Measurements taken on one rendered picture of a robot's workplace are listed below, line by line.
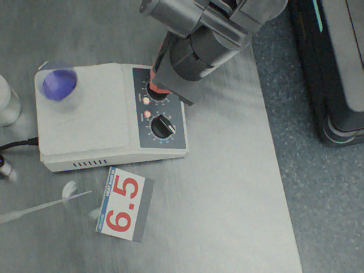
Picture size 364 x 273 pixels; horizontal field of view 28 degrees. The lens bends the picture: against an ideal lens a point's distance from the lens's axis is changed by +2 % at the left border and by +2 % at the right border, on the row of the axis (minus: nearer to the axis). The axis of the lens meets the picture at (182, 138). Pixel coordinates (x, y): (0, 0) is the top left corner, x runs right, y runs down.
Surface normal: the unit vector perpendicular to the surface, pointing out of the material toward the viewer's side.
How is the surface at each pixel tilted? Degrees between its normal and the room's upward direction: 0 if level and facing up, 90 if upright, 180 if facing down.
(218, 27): 30
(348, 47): 0
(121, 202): 40
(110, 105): 0
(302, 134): 0
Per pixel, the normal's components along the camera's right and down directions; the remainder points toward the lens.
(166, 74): 0.47, -0.28
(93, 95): -0.03, -0.25
